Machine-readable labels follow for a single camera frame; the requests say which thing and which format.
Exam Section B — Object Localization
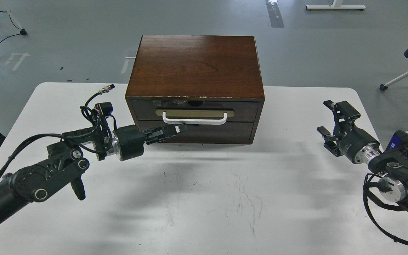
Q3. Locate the wooden drawer with white handle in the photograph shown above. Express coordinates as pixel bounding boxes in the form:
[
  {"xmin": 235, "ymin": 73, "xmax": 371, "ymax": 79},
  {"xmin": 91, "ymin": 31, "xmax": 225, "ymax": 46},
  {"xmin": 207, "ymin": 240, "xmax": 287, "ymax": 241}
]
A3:
[{"xmin": 131, "ymin": 100, "xmax": 259, "ymax": 122}]

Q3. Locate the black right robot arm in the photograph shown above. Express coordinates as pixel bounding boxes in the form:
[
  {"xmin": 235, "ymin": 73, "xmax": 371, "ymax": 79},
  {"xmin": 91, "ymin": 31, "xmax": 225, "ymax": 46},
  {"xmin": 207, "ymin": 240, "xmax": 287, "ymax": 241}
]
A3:
[{"xmin": 317, "ymin": 100, "xmax": 408, "ymax": 246}]

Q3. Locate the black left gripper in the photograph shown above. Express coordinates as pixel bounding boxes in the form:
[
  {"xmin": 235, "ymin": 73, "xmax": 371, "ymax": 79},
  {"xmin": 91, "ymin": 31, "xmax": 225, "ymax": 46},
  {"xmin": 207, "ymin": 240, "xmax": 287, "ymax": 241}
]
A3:
[{"xmin": 113, "ymin": 123, "xmax": 188, "ymax": 161}]

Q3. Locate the white stand with casters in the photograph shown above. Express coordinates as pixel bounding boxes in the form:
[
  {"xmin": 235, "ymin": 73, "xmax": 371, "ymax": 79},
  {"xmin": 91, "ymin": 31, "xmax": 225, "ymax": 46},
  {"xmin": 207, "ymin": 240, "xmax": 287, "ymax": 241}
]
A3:
[{"xmin": 0, "ymin": 0, "xmax": 27, "ymax": 35}]

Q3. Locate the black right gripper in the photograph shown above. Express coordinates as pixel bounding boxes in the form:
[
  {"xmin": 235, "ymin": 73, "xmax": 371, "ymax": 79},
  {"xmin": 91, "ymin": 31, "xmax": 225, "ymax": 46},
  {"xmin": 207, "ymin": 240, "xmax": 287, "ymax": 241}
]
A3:
[{"xmin": 316, "ymin": 100, "xmax": 380, "ymax": 164}]

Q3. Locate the dark wooden drawer cabinet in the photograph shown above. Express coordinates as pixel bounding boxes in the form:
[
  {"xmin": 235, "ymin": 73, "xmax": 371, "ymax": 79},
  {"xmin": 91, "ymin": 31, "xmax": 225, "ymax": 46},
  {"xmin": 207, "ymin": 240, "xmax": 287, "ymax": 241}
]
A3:
[{"xmin": 126, "ymin": 35, "xmax": 265, "ymax": 144}]

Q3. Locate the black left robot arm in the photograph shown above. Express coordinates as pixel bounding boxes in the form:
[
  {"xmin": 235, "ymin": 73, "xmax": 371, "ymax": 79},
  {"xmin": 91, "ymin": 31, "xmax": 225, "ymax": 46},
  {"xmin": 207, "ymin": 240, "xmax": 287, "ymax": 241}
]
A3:
[{"xmin": 0, "ymin": 84, "xmax": 188, "ymax": 224}]

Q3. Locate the white table leg base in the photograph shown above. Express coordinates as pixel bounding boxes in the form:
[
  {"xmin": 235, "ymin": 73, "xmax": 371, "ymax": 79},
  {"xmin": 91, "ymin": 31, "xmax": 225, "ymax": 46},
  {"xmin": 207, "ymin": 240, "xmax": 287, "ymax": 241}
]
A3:
[{"xmin": 305, "ymin": 0, "xmax": 366, "ymax": 10}]

